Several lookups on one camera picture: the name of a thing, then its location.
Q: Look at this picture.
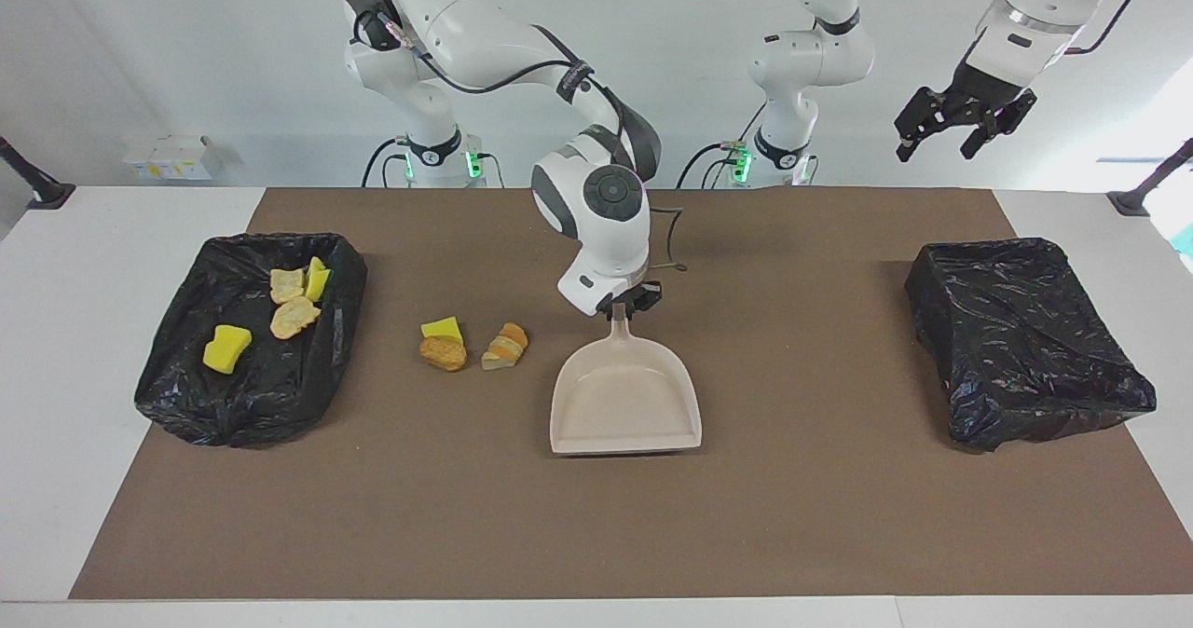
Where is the black stand leg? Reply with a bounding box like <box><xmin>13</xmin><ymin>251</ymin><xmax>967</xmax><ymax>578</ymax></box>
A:
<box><xmin>1107</xmin><ymin>138</ymin><xmax>1193</xmax><ymax>217</ymax></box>
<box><xmin>0</xmin><ymin>136</ymin><xmax>76</xmax><ymax>211</ymax></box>

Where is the black base cable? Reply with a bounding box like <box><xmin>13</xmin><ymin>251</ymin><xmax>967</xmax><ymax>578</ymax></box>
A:
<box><xmin>678</xmin><ymin>142</ymin><xmax>747</xmax><ymax>189</ymax></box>
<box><xmin>362</xmin><ymin>139</ymin><xmax>411</xmax><ymax>188</ymax></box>

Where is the brown toy bread roll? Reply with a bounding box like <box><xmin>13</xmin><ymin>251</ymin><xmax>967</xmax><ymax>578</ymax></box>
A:
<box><xmin>418</xmin><ymin>334</ymin><xmax>468</xmax><ymax>373</ymax></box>

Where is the white wall socket box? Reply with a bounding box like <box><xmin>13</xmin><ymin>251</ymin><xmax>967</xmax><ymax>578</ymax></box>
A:
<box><xmin>123</xmin><ymin>135</ymin><xmax>225</xmax><ymax>182</ymax></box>

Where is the beige plastic dustpan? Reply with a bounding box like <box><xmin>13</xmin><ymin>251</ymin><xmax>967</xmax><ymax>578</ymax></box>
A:
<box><xmin>549</xmin><ymin>304</ymin><xmax>703</xmax><ymax>457</ymax></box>

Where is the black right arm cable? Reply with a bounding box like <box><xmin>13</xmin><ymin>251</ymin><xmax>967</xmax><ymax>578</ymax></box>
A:
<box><xmin>350</xmin><ymin>0</ymin><xmax>691</xmax><ymax>277</ymax></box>

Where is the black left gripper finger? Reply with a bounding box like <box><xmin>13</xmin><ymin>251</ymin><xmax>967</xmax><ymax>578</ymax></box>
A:
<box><xmin>962</xmin><ymin>95</ymin><xmax>1037</xmax><ymax>160</ymax></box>
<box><xmin>895</xmin><ymin>88</ymin><xmax>950</xmax><ymax>163</ymax></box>

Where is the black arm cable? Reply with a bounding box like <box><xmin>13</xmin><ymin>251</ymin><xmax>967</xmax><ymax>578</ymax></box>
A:
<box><xmin>857</xmin><ymin>0</ymin><xmax>1171</xmax><ymax>56</ymax></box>
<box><xmin>350</xmin><ymin>0</ymin><xmax>691</xmax><ymax>277</ymax></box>

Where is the brown table mat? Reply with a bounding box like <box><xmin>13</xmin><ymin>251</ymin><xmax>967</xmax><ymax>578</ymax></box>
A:
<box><xmin>70</xmin><ymin>187</ymin><xmax>1193</xmax><ymax>601</ymax></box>

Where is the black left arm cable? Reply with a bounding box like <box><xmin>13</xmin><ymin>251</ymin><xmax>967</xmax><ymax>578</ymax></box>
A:
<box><xmin>857</xmin><ymin>0</ymin><xmax>1171</xmax><ymax>56</ymax></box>

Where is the yellow sponge chunk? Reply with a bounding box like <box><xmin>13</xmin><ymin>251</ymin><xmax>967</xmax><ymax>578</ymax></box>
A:
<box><xmin>203</xmin><ymin>324</ymin><xmax>254</xmax><ymax>375</ymax></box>

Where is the black bag lined bin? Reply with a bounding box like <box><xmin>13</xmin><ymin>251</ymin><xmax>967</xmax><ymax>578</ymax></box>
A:
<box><xmin>134</xmin><ymin>232</ymin><xmax>368</xmax><ymax>449</ymax></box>
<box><xmin>904</xmin><ymin>237</ymin><xmax>1158</xmax><ymax>453</ymax></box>

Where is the striped toy croissant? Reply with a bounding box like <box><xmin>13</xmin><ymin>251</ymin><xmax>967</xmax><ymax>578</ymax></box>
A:
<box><xmin>481</xmin><ymin>322</ymin><xmax>529</xmax><ymax>371</ymax></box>

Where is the black right base cable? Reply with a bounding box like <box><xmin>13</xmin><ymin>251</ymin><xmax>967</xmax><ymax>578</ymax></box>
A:
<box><xmin>362</xmin><ymin>139</ymin><xmax>411</xmax><ymax>188</ymax></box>

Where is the black left base cable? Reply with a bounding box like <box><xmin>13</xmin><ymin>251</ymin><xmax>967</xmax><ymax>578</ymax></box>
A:
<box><xmin>678</xmin><ymin>142</ymin><xmax>747</xmax><ymax>189</ymax></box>

